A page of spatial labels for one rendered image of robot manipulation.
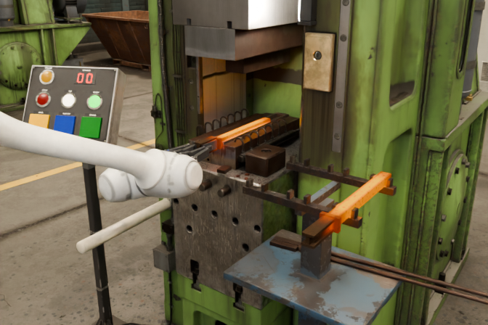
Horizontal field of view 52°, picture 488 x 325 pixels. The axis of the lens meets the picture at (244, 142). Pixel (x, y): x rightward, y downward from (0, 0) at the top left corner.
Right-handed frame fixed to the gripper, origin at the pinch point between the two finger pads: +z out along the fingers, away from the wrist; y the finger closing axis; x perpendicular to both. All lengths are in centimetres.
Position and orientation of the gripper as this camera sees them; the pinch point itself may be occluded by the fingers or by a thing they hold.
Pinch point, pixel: (207, 146)
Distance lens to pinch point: 161.0
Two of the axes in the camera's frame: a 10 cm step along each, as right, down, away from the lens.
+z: 5.8, -2.6, 7.7
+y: 8.2, 1.8, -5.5
